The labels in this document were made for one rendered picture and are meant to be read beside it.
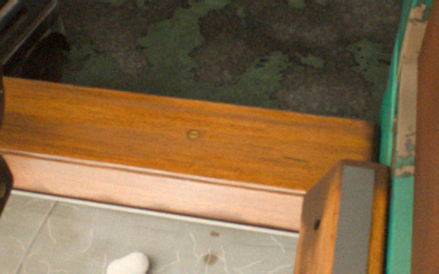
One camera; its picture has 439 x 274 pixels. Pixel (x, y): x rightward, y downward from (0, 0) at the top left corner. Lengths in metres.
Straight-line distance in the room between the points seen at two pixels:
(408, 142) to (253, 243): 0.17
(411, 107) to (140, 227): 0.25
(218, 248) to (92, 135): 0.16
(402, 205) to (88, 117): 0.32
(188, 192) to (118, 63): 1.21
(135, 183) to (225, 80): 1.12
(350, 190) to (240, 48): 1.33
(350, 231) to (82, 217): 0.26
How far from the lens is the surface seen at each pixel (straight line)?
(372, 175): 0.49
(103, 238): 0.61
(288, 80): 1.71
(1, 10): 1.48
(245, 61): 1.76
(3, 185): 0.26
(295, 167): 0.60
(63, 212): 0.63
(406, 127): 0.50
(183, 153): 0.61
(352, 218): 0.47
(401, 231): 0.45
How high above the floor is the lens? 1.25
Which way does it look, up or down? 52 degrees down
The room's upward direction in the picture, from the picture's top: 4 degrees counter-clockwise
